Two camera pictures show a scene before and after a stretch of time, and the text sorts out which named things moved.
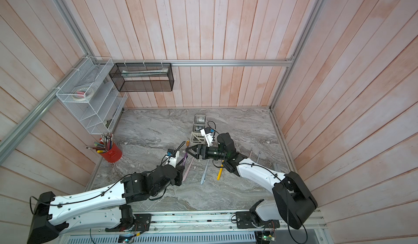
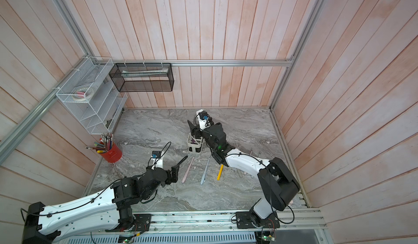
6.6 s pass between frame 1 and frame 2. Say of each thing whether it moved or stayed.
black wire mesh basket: stayed
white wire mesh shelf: stayed
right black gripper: moved
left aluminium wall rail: stayed
